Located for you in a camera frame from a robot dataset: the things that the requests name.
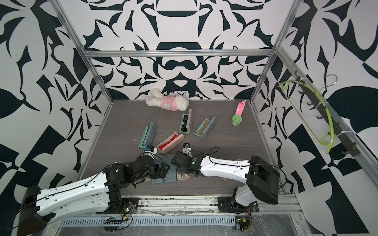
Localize black usb hub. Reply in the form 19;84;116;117
103;217;124;232

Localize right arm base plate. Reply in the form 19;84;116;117
217;197;259;214

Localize green clothes hanger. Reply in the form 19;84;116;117
279;79;336;154

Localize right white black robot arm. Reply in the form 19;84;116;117
171;152;280;207

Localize grey case black sunglasses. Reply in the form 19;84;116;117
179;109;194;133

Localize black connector box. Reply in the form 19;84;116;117
235;218;252;232

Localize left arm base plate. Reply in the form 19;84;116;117
95;197;140;215

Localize black wall hook rail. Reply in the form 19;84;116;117
295;74;360;157

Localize pink case red glasses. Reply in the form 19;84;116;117
157;132;185;154

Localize pink case brown glasses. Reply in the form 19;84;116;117
176;168;191;181

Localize grey case far left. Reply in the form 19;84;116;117
138;123;157;149

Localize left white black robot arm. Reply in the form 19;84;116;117
16;155;170;236

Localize green lidded jar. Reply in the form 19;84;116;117
231;115;243;126

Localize pink bottle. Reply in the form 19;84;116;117
235;100;247;116

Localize grey case white sunglasses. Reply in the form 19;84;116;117
164;153;177;183

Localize white plush toy pink shirt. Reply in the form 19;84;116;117
145;88;189;112

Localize grey case gold glasses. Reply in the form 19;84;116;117
195;117;216;138

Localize grey case tortoise sunglasses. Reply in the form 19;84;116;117
151;155;164;185

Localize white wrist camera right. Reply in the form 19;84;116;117
182;143;192;157

